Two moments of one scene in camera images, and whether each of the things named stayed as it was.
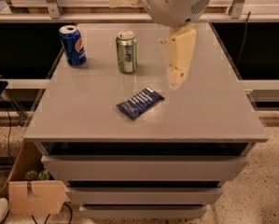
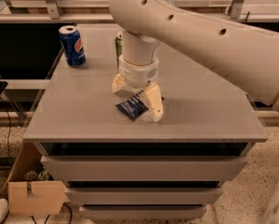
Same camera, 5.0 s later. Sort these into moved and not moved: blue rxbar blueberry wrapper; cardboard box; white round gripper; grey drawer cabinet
Moved: white round gripper
Not moved: blue rxbar blueberry wrapper; cardboard box; grey drawer cabinet
